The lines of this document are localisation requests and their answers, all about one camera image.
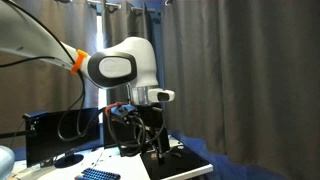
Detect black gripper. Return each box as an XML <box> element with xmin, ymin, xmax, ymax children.
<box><xmin>111</xmin><ymin>103</ymin><xmax>170</xmax><ymax>162</ymax></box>

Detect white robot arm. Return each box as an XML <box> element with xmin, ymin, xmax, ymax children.
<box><xmin>0</xmin><ymin>0</ymin><xmax>175</xmax><ymax>116</ymax></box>

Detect black mechanical keyboard coloured keys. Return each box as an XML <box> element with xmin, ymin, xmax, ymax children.
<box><xmin>74</xmin><ymin>168</ymin><xmax>121</xmax><ymax>180</ymax></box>

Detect black mat on table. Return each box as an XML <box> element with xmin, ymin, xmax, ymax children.
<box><xmin>141</xmin><ymin>145</ymin><xmax>213</xmax><ymax>180</ymax></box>

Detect right black computer monitor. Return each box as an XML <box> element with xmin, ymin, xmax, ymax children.
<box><xmin>103</xmin><ymin>116</ymin><xmax>138</xmax><ymax>148</ymax></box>

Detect black computer monitor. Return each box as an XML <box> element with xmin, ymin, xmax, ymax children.
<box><xmin>25</xmin><ymin>107</ymin><xmax>100</xmax><ymax>168</ymax></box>
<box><xmin>103</xmin><ymin>116</ymin><xmax>138</xmax><ymax>148</ymax></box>

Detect left black computer monitor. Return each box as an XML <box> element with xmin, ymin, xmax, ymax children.
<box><xmin>25</xmin><ymin>107</ymin><xmax>100</xmax><ymax>168</ymax></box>

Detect grey curtain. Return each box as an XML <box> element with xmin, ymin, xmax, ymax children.
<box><xmin>0</xmin><ymin>0</ymin><xmax>320</xmax><ymax>180</ymax></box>

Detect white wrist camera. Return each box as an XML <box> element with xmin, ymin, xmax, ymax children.
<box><xmin>148</xmin><ymin>88</ymin><xmax>175</xmax><ymax>102</ymax></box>

